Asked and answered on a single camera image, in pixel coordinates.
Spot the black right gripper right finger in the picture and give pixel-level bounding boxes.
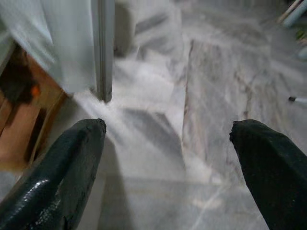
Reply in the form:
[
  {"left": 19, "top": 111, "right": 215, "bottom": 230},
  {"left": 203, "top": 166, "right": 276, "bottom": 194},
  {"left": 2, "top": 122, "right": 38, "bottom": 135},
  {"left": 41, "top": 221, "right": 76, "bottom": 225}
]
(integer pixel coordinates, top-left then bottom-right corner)
[{"left": 229, "top": 119, "right": 307, "bottom": 230}]

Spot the white folding chair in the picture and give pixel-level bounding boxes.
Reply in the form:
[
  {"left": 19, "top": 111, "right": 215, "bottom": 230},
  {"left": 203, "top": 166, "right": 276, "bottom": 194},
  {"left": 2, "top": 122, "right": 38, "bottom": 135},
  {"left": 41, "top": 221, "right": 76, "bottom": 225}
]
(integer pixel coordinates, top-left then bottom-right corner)
[{"left": 288, "top": 95, "right": 307, "bottom": 104}]

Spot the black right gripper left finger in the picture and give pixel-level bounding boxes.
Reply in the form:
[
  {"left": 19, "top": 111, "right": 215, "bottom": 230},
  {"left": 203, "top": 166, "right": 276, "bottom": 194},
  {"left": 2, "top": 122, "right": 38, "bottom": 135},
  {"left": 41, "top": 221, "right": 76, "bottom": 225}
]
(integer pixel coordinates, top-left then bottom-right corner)
[{"left": 0, "top": 117, "right": 107, "bottom": 230}]

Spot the silver fridge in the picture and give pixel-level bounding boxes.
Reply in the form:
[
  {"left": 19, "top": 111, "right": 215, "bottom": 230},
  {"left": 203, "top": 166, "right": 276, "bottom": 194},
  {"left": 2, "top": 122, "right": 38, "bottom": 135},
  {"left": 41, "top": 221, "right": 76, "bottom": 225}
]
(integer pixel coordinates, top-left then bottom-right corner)
[{"left": 0, "top": 0, "right": 116, "bottom": 103}]

